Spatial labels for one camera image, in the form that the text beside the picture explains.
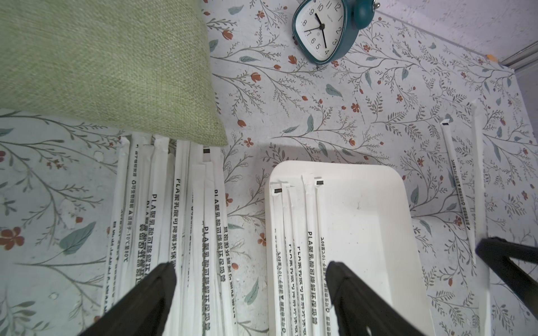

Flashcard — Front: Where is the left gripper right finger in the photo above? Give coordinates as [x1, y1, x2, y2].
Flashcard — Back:
[325, 261, 423, 336]

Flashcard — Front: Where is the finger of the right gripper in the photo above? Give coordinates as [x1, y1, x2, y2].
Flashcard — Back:
[475, 237, 537, 319]

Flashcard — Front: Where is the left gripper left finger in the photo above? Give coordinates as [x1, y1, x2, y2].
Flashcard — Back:
[81, 263, 177, 336]

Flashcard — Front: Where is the straw pile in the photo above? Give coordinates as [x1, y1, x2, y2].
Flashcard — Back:
[102, 137, 130, 315]
[270, 183, 291, 335]
[167, 140, 192, 335]
[119, 133, 170, 295]
[184, 144, 238, 335]
[301, 174, 324, 335]

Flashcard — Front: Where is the white storage tray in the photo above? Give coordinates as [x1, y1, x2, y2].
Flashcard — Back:
[266, 161, 434, 335]

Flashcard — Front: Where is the green pillow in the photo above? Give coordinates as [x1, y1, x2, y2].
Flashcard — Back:
[1, 1, 228, 146]

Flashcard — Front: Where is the teal alarm clock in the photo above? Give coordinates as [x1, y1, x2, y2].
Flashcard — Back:
[292, 0, 381, 66]

